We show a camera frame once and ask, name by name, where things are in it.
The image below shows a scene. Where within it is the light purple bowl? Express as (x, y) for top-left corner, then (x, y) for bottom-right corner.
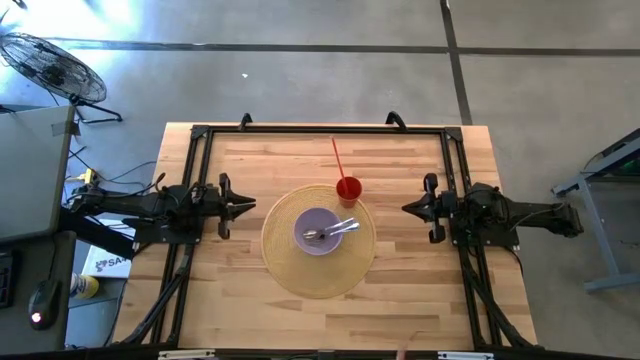
(293, 207), (345, 257)

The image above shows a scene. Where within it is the dark desk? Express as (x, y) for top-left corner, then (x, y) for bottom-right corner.
(0, 230), (76, 351)

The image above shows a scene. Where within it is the white label strip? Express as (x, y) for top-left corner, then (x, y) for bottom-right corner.
(438, 351), (494, 360)
(158, 349), (217, 360)

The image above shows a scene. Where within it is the orange ribbed cup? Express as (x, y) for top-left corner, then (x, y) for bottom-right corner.
(335, 175), (363, 209)

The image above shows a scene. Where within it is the black computer mouse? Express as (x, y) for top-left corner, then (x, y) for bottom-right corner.
(28, 279), (62, 331)

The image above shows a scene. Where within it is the red straw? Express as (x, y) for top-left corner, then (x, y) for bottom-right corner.
(329, 135), (350, 195)

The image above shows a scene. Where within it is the round woven straw placemat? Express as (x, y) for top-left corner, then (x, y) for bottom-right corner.
(260, 183), (377, 300)

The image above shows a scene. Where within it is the grey side table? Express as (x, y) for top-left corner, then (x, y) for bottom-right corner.
(0, 104), (76, 245)

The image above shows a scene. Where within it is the yellow white bottle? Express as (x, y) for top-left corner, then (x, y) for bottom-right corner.
(69, 272), (101, 300)

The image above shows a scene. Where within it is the grey metal stand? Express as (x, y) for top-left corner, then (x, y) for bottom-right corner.
(551, 127), (640, 294)

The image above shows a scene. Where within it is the black aluminium table frame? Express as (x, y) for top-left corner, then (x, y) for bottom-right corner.
(112, 110), (540, 351)

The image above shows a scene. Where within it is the white printed cardboard box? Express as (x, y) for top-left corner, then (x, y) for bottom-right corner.
(81, 243), (135, 280)

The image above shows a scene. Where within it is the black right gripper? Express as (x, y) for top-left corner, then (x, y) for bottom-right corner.
(400, 172), (459, 245)

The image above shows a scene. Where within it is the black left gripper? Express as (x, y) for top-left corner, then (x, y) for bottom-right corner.
(202, 172), (258, 241)

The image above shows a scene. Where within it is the silver spoon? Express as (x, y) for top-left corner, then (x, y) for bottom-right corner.
(302, 217), (357, 241)

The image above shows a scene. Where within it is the black floor fan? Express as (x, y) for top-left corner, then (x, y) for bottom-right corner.
(0, 32), (124, 125)

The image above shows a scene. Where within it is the black keyboard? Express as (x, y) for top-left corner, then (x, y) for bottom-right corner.
(0, 248), (17, 309)

